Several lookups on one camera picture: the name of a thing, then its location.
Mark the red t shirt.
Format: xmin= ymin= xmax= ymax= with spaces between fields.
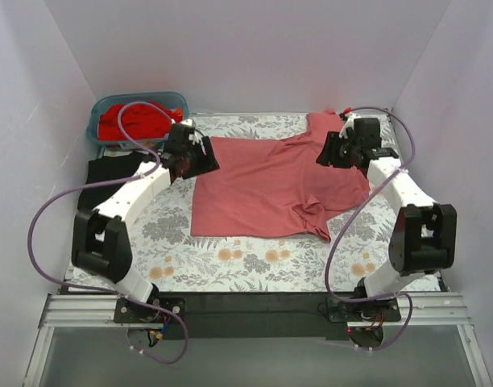
xmin=97 ymin=102 xmax=184 ymax=142

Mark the pink t shirt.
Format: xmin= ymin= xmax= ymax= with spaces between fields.
xmin=191 ymin=110 xmax=370 ymax=242

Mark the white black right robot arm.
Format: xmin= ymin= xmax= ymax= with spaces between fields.
xmin=317 ymin=112 xmax=457 ymax=321

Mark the floral patterned table mat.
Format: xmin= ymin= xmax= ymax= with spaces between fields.
xmin=63 ymin=113 xmax=439 ymax=293

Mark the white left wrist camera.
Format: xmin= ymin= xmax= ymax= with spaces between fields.
xmin=180 ymin=119 xmax=207 ymax=156

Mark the teal plastic laundry basket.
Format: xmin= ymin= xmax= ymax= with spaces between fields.
xmin=86 ymin=91 xmax=189 ymax=150

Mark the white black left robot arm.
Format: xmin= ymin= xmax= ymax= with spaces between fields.
xmin=71 ymin=119 xmax=219 ymax=323

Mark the aluminium frame rail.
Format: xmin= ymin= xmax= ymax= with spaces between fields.
xmin=23 ymin=293 xmax=118 ymax=387

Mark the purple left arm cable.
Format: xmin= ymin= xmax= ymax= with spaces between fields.
xmin=27 ymin=102 xmax=190 ymax=365

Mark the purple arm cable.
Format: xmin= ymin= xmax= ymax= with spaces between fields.
xmin=325 ymin=106 xmax=416 ymax=352
xmin=27 ymin=102 xmax=190 ymax=365

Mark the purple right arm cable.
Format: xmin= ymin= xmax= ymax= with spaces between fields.
xmin=325 ymin=106 xmax=416 ymax=352

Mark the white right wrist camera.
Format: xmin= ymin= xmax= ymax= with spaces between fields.
xmin=339 ymin=107 xmax=361 ymax=139

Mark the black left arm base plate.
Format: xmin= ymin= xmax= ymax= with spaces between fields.
xmin=113 ymin=298 xmax=186 ymax=323

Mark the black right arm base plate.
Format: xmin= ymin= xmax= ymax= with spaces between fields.
xmin=317 ymin=297 xmax=401 ymax=323

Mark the folded black t shirt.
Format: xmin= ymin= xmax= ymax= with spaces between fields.
xmin=77 ymin=152 xmax=144 ymax=210

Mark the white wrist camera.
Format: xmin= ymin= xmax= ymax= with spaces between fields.
xmin=339 ymin=107 xmax=361 ymax=139
xmin=180 ymin=119 xmax=207 ymax=156

